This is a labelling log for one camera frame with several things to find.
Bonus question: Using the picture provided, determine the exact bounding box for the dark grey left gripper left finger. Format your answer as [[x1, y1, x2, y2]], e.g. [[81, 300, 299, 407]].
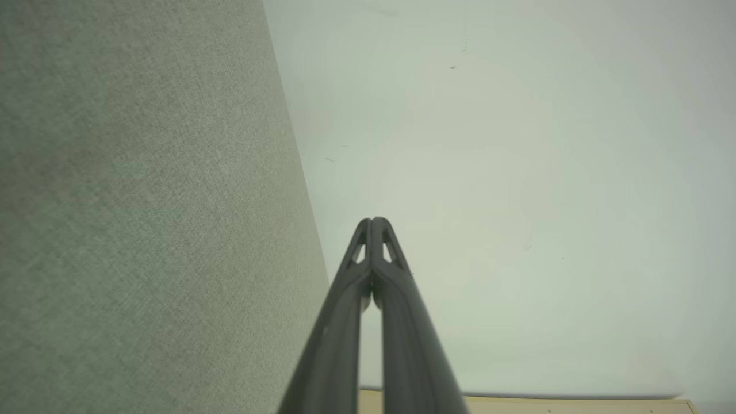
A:
[[278, 217, 373, 414]]

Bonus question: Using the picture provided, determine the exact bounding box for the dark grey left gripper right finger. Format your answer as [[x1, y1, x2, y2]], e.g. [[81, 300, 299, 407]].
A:
[[372, 217, 470, 414]]

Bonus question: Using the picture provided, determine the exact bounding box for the light wooden board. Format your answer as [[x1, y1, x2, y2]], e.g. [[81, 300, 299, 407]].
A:
[[358, 389, 700, 414]]

